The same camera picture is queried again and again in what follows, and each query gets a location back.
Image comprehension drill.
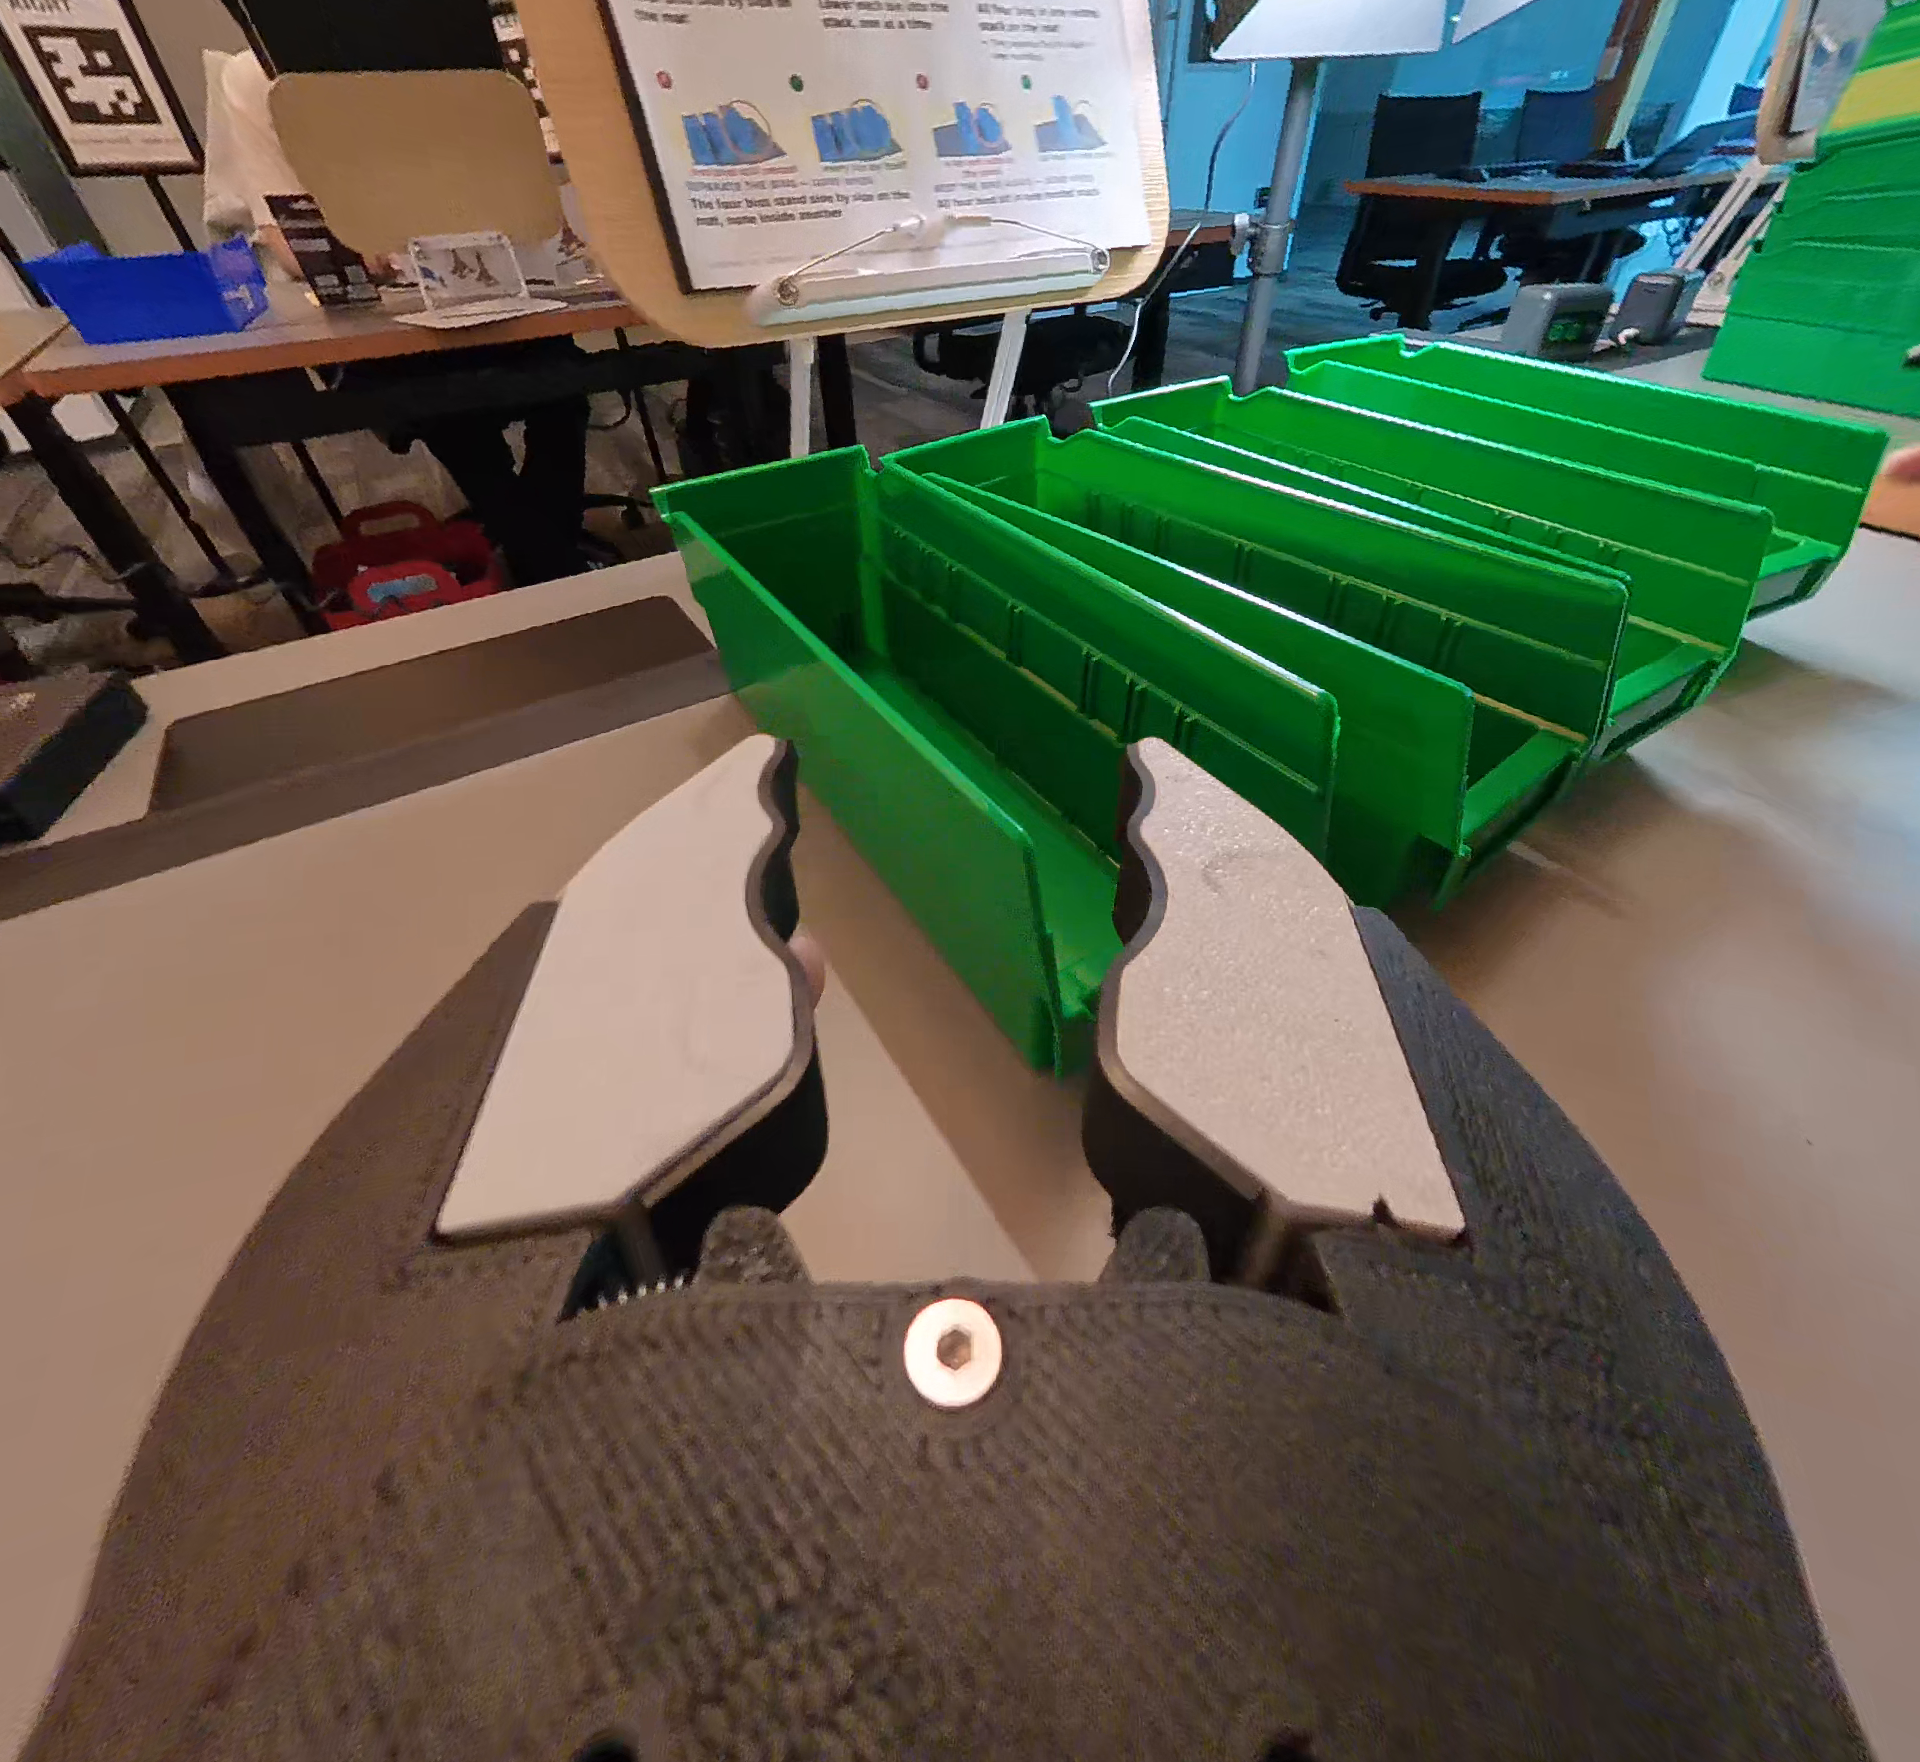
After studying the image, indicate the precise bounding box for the black flat case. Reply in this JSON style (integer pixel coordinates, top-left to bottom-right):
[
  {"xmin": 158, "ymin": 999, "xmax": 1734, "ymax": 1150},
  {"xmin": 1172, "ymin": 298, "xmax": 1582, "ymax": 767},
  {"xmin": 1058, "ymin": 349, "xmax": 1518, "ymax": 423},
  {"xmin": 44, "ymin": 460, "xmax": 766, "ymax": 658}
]
[{"xmin": 0, "ymin": 667, "xmax": 149, "ymax": 846}]

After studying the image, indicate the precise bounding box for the grey desk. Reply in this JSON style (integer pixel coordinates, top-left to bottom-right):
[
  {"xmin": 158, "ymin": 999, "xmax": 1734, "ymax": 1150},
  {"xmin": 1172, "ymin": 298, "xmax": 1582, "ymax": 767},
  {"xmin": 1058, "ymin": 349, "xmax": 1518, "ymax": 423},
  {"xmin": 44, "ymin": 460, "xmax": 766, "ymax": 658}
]
[{"xmin": 0, "ymin": 353, "xmax": 1920, "ymax": 1762}]

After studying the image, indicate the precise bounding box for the blue box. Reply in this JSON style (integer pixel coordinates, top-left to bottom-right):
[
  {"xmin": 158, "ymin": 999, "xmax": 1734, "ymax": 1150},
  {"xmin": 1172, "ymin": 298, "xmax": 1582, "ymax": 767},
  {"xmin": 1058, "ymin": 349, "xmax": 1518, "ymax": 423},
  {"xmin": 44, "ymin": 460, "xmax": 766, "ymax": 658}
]
[{"xmin": 21, "ymin": 240, "xmax": 271, "ymax": 347}]

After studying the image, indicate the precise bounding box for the black office chair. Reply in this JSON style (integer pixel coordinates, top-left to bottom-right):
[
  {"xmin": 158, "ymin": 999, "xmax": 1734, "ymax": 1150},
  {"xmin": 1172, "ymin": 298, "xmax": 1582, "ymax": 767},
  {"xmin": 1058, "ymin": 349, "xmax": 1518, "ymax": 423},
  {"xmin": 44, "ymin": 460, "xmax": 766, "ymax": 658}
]
[
  {"xmin": 1514, "ymin": 85, "xmax": 1602, "ymax": 181},
  {"xmin": 1330, "ymin": 88, "xmax": 1509, "ymax": 327}
]

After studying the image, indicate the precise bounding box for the dark grey cable flap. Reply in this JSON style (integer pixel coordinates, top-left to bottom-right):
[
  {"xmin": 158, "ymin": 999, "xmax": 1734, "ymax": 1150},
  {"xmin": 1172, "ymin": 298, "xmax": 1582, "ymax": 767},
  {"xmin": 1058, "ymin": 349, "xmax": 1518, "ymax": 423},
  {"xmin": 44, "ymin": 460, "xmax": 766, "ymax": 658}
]
[{"xmin": 149, "ymin": 597, "xmax": 724, "ymax": 816}]

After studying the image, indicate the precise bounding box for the wooden office desk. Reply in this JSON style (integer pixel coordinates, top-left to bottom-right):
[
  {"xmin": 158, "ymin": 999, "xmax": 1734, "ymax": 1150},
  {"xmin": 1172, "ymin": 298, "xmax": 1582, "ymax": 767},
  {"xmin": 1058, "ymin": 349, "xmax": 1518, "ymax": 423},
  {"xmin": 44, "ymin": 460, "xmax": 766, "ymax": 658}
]
[{"xmin": 1340, "ymin": 159, "xmax": 1773, "ymax": 325}]

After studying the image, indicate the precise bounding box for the small wooden board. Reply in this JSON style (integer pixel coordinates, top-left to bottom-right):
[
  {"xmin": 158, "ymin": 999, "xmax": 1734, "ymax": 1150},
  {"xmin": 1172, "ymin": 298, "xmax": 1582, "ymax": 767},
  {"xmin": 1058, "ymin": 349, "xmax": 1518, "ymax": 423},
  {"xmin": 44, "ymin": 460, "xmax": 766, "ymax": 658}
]
[{"xmin": 266, "ymin": 66, "xmax": 567, "ymax": 252}]

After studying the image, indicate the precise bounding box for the clear acrylic card holder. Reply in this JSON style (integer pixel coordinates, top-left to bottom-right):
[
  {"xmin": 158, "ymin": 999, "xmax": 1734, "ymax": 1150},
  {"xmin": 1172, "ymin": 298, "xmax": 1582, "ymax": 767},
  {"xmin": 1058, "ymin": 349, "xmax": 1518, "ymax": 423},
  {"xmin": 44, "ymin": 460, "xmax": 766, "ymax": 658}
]
[{"xmin": 392, "ymin": 230, "xmax": 573, "ymax": 331}]

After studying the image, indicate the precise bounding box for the instruction sheet on board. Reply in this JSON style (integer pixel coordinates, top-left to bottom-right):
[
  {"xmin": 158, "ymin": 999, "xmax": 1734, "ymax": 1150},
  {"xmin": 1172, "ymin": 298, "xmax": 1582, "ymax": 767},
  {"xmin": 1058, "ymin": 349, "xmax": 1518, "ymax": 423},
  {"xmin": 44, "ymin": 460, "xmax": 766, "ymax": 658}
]
[{"xmin": 458, "ymin": 0, "xmax": 1175, "ymax": 347}]

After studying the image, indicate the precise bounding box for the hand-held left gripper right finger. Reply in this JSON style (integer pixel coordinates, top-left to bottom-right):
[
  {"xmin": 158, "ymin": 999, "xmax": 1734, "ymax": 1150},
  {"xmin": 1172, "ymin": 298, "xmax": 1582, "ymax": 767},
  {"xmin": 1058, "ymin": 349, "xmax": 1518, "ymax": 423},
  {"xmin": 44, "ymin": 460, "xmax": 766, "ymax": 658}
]
[{"xmin": 1083, "ymin": 738, "xmax": 1467, "ymax": 1294}]

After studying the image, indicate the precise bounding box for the green plastic bin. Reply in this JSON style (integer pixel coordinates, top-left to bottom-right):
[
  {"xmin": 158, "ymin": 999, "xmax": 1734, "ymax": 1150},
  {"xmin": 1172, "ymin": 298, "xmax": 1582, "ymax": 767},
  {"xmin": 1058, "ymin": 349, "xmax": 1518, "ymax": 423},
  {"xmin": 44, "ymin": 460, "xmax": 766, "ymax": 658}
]
[
  {"xmin": 1091, "ymin": 377, "xmax": 1777, "ymax": 761},
  {"xmin": 650, "ymin": 445, "xmax": 1340, "ymax": 1080},
  {"xmin": 1285, "ymin": 335, "xmax": 1892, "ymax": 620},
  {"xmin": 877, "ymin": 415, "xmax": 1632, "ymax": 911}
]

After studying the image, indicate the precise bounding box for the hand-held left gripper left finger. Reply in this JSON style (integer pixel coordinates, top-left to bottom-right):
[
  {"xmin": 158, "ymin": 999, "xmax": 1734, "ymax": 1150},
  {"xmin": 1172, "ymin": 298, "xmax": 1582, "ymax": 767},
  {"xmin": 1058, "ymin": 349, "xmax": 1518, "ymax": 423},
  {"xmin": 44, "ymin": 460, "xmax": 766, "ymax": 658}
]
[{"xmin": 431, "ymin": 735, "xmax": 830, "ymax": 1258}]

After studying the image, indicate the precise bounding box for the black and white marker sign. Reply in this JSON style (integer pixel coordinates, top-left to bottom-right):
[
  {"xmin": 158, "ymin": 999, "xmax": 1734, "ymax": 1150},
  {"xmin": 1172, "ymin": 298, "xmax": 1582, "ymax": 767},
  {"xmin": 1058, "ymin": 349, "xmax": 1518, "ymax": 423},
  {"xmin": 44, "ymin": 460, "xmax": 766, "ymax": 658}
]
[{"xmin": 0, "ymin": 0, "xmax": 206, "ymax": 177}]

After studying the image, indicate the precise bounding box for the red tool bag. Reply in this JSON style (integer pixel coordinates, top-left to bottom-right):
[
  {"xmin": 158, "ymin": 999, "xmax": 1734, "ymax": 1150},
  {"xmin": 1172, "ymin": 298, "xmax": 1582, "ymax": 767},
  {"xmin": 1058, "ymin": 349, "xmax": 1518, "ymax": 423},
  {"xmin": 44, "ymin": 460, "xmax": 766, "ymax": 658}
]
[{"xmin": 311, "ymin": 502, "xmax": 508, "ymax": 631}]

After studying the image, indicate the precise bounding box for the printed instruction sheet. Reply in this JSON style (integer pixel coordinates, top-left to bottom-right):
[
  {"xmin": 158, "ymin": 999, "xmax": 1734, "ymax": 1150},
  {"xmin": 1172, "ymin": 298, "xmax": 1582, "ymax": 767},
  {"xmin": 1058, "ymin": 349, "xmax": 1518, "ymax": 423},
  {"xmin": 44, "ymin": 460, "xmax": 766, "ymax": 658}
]
[{"xmin": 555, "ymin": 0, "xmax": 1153, "ymax": 293}]

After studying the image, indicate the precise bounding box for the stack of green crates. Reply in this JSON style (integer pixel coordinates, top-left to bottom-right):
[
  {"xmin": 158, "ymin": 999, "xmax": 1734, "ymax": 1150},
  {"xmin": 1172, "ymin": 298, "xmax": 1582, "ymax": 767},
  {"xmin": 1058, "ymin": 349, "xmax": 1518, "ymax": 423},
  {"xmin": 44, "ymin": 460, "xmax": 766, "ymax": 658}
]
[{"xmin": 1701, "ymin": 0, "xmax": 1920, "ymax": 417}]

